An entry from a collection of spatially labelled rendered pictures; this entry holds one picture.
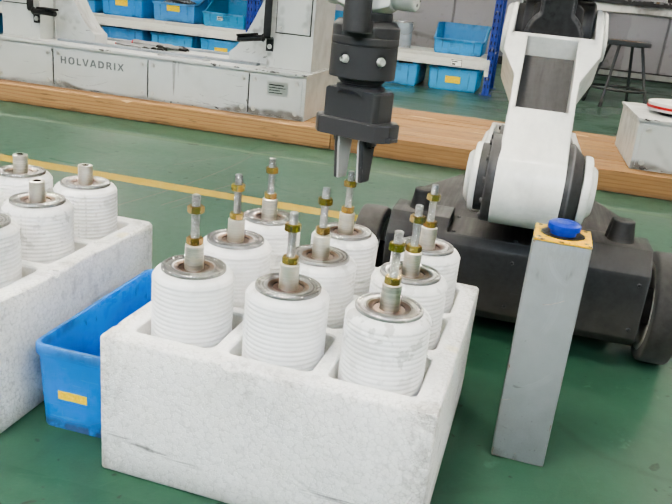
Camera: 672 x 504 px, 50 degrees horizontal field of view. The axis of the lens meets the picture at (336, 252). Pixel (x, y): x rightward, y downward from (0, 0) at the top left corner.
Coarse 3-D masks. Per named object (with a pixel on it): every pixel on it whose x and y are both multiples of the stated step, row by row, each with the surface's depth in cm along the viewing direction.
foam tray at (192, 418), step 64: (128, 320) 86; (448, 320) 95; (128, 384) 83; (192, 384) 80; (256, 384) 78; (320, 384) 77; (448, 384) 80; (128, 448) 86; (192, 448) 83; (256, 448) 81; (320, 448) 78; (384, 448) 76
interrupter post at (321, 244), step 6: (318, 234) 92; (318, 240) 91; (324, 240) 91; (318, 246) 91; (324, 246) 91; (312, 252) 92; (318, 252) 92; (324, 252) 92; (318, 258) 92; (324, 258) 92
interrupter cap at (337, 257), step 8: (296, 248) 94; (304, 248) 94; (336, 248) 95; (304, 256) 92; (336, 256) 93; (344, 256) 93; (312, 264) 89; (320, 264) 89; (328, 264) 90; (336, 264) 90; (344, 264) 91
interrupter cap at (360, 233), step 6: (330, 222) 106; (336, 222) 106; (330, 228) 104; (336, 228) 105; (354, 228) 105; (360, 228) 105; (366, 228) 105; (330, 234) 101; (336, 234) 101; (342, 234) 103; (354, 234) 103; (360, 234) 102; (366, 234) 103; (348, 240) 100; (354, 240) 100; (360, 240) 101
